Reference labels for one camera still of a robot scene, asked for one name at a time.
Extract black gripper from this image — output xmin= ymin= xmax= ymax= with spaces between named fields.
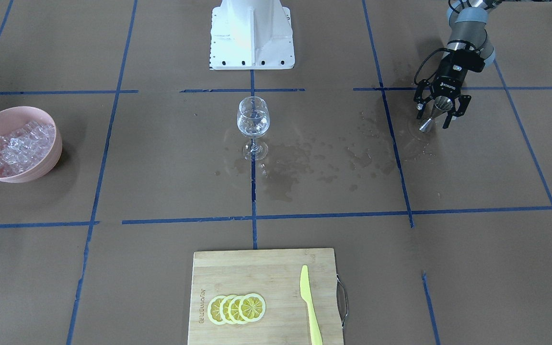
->
xmin=413 ymin=48 xmax=481 ymax=129

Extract steel double jigger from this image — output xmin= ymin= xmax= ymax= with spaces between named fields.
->
xmin=417 ymin=96 xmax=454 ymax=133

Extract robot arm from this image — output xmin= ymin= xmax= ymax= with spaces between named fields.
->
xmin=414 ymin=0 xmax=502 ymax=133

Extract clear wine glass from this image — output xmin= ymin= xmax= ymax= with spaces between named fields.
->
xmin=236 ymin=96 xmax=270 ymax=161

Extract clear ice cubes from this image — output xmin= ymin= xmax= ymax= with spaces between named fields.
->
xmin=0 ymin=120 xmax=56 ymax=177

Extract bamboo cutting board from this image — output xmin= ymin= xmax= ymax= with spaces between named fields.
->
xmin=187 ymin=248 xmax=344 ymax=345

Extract yellow plastic knife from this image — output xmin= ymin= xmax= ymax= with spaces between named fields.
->
xmin=299 ymin=265 xmax=323 ymax=345

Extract lemon slice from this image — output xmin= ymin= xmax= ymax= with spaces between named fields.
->
xmin=219 ymin=295 xmax=238 ymax=324
xmin=208 ymin=295 xmax=226 ymax=325
xmin=239 ymin=293 xmax=266 ymax=322
xmin=228 ymin=296 xmax=247 ymax=324

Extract pink bowl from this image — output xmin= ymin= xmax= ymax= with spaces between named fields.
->
xmin=0 ymin=106 xmax=63 ymax=183

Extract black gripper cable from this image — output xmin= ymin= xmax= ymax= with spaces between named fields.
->
xmin=413 ymin=47 xmax=449 ymax=88

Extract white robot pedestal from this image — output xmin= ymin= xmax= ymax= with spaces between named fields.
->
xmin=209 ymin=0 xmax=296 ymax=70

